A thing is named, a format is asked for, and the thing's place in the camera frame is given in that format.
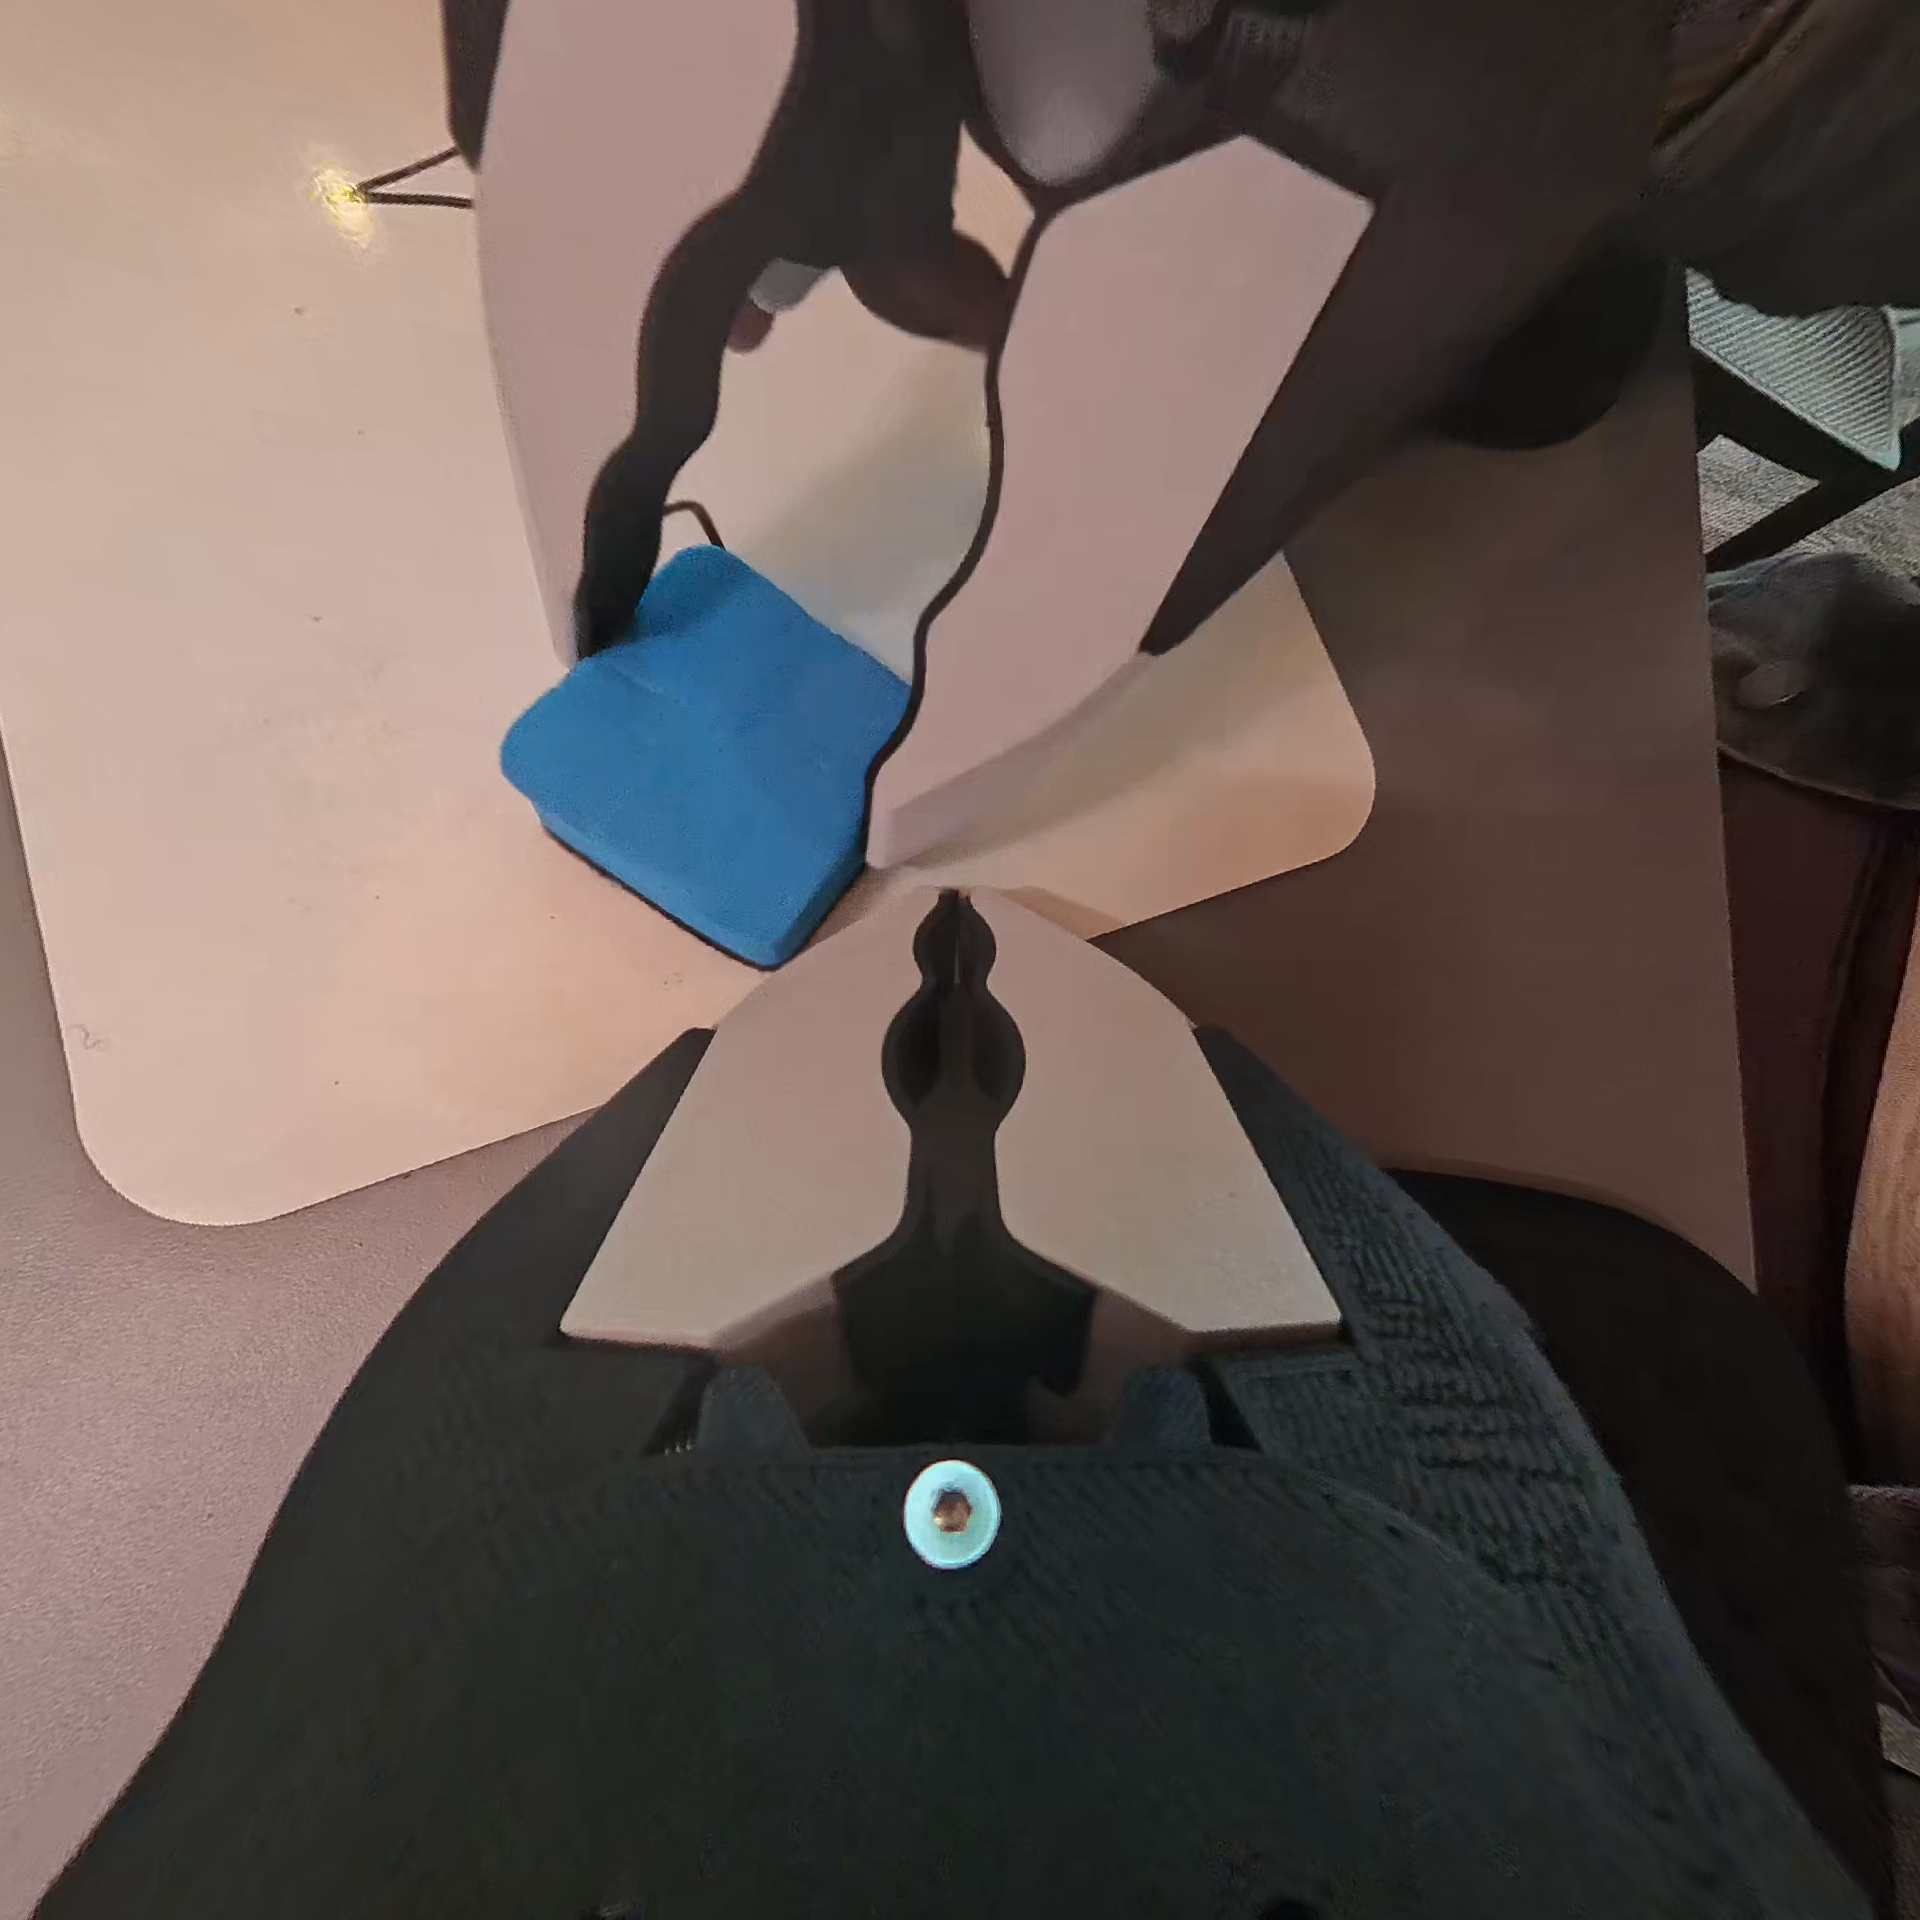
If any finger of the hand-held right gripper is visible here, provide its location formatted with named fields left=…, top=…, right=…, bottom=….
left=861, top=134, right=1388, bottom=877
left=475, top=0, right=819, bottom=663

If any blue whiteboard eraser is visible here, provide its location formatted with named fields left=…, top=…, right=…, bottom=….
left=498, top=544, right=921, bottom=974

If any person's right forearm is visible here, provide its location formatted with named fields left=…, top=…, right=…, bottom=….
left=1660, top=0, right=1920, bottom=327

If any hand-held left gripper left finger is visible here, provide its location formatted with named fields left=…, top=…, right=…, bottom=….
left=564, top=892, right=955, bottom=1397

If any white whiteboard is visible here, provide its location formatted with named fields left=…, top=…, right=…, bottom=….
left=0, top=0, right=1379, bottom=1229

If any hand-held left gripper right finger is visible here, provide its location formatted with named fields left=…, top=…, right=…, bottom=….
left=955, top=892, right=1345, bottom=1397

